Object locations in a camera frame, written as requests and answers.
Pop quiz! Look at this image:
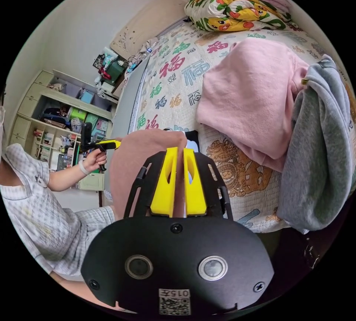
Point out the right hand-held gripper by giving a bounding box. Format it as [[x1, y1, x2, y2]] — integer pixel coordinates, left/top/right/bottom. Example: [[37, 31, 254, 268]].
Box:
[[80, 139, 122, 172]]

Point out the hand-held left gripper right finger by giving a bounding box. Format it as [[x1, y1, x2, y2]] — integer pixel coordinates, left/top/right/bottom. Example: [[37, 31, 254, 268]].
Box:
[[183, 148, 207, 218]]

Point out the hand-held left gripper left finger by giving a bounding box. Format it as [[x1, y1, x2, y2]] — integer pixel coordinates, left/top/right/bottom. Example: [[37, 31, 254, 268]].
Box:
[[150, 147, 179, 218]]

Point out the dusty pink long sleeve shirt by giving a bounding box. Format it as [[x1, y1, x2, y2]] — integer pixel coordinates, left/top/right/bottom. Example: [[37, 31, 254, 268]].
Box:
[[108, 129, 188, 219]]

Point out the person's right forearm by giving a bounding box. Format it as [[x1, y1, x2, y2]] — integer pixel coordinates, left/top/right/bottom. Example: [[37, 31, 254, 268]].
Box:
[[47, 159, 90, 192]]

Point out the person's right hand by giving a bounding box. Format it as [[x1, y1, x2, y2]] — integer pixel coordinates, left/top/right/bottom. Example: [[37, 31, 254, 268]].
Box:
[[83, 149, 108, 173]]

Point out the cream shelf cupboard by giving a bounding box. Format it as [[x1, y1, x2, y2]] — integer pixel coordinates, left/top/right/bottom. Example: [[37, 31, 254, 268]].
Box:
[[9, 69, 119, 191]]

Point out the cluttered bedside table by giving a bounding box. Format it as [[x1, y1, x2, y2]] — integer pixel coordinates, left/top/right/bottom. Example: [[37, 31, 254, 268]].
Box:
[[93, 46, 139, 97]]

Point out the bed with printed sheet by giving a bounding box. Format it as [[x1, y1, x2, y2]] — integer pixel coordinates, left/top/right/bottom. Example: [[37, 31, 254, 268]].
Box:
[[110, 0, 354, 234]]

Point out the person's body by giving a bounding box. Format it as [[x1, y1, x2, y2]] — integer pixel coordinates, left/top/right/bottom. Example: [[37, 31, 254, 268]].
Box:
[[0, 85, 116, 309]]

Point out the pile of clothes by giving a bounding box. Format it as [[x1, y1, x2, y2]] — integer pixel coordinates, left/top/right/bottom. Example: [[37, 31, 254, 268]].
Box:
[[195, 38, 354, 233]]

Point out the yellow duck print quilt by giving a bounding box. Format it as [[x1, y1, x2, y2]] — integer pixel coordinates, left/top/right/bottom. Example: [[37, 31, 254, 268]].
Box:
[[183, 0, 293, 33]]

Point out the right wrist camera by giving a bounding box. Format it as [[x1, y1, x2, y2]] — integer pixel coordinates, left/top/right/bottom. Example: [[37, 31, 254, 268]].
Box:
[[80, 122, 93, 146]]

